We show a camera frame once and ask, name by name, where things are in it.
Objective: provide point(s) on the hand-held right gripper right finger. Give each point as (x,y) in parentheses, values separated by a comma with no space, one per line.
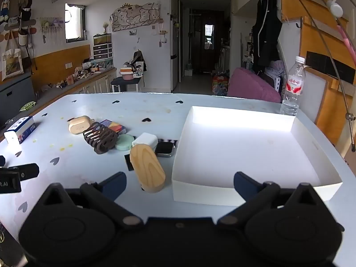
(246,184)

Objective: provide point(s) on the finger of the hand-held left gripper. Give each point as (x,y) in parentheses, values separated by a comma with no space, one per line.
(2,161)
(27,170)

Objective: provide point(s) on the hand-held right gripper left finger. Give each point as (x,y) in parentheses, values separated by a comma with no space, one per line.
(114,184)

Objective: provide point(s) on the small black rectangular case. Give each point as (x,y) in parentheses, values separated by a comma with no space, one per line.
(128,162)

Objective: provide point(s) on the white cardboard box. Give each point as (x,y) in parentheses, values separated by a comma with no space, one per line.
(236,150)

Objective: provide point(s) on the oval wooden case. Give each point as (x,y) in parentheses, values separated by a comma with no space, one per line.
(147,167)

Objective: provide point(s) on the mint green round case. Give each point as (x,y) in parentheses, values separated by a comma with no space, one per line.
(123,142)

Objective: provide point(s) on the brown hair claw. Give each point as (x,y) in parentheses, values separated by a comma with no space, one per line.
(100,140)

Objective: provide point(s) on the white charger plug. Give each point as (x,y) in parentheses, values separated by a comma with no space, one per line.
(146,139)

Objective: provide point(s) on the colourful card box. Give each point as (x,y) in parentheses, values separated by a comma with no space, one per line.
(117,128)

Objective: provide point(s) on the smartwatch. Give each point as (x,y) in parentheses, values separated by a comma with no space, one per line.
(164,148)

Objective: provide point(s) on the beige earbuds case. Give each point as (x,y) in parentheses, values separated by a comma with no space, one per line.
(79,126)

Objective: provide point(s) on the small white device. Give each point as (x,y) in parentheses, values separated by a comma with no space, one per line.
(12,141)

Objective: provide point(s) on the blue and white tissue box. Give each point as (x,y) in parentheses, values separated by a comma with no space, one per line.
(23,128)

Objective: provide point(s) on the green patterned pouch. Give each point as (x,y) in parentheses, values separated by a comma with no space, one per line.
(28,105)

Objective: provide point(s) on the black box with gold print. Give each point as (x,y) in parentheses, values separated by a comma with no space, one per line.
(9,247)

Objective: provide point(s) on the grey storage cabinet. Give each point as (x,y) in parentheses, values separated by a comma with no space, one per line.
(15,94)

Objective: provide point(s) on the canvas tote bag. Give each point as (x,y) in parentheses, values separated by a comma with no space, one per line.
(12,64)

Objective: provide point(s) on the purple sofa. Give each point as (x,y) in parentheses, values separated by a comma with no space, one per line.
(250,86)

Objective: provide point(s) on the dark chair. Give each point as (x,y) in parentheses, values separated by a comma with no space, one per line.
(125,83)

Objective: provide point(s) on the kitchen counter cabinet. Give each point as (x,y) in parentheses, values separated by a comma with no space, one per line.
(91,84)

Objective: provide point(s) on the colourful toy box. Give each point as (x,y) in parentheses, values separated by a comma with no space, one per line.
(220,84)

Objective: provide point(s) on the clear water bottle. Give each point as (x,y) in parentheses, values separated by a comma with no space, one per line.
(293,89)

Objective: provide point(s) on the white perforated metal rack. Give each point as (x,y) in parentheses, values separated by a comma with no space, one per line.
(275,79)

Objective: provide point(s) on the pile of small counter items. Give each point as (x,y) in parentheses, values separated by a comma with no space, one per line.
(80,73)

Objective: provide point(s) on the pink and white pot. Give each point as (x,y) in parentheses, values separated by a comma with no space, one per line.
(127,73)

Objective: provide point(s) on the printed bag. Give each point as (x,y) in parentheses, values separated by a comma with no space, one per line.
(139,64)

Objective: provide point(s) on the curved metal rod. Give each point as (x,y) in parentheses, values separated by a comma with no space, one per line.
(349,116)

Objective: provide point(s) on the small drawer organizer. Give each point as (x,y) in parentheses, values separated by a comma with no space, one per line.
(103,51)

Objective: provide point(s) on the dark door with window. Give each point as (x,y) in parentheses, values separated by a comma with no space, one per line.
(209,47)

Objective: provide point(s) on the glass tank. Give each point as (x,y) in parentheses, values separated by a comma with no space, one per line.
(102,39)

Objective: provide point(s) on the window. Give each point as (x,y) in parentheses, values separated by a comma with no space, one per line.
(73,22)

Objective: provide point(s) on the black jacket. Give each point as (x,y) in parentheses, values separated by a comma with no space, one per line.
(267,27)

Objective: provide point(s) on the pink foam tube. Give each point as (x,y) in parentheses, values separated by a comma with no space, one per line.
(347,43)

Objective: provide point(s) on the white round clip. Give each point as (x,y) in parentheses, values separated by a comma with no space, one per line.
(335,8)

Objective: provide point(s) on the wall hook rack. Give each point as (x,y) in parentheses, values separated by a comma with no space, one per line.
(52,27)

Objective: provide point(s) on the bear pattern wall cloth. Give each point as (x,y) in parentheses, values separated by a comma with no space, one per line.
(136,16)

